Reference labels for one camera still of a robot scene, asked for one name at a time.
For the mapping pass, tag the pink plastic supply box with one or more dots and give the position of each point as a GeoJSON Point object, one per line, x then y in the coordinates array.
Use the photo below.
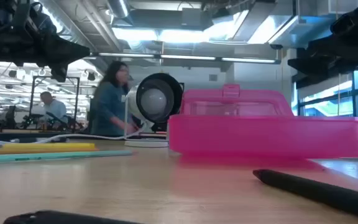
{"type": "Point", "coordinates": [266, 135]}

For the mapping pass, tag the person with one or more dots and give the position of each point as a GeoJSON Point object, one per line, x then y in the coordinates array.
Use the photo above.
{"type": "Point", "coordinates": [54, 109]}
{"type": "Point", "coordinates": [109, 105]}

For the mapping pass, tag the black pen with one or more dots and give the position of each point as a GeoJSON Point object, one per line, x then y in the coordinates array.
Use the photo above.
{"type": "Point", "coordinates": [67, 217]}
{"type": "Point", "coordinates": [322, 191]}

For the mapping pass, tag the long ceiling light strip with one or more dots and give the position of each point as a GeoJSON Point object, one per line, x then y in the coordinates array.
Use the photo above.
{"type": "Point", "coordinates": [185, 57]}

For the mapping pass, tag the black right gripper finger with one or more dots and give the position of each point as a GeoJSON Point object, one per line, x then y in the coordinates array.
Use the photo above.
{"type": "Point", "coordinates": [325, 66]}
{"type": "Point", "coordinates": [319, 81]}

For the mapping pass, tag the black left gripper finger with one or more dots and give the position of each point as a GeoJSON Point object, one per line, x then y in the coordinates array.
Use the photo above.
{"type": "Point", "coordinates": [67, 51]}
{"type": "Point", "coordinates": [59, 74]}

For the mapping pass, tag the yellow pencil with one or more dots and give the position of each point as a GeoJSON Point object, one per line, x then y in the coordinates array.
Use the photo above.
{"type": "Point", "coordinates": [48, 145]}

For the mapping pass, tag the white cylindrical camera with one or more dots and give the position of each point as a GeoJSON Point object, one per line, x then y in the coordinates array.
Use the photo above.
{"type": "Point", "coordinates": [155, 99]}

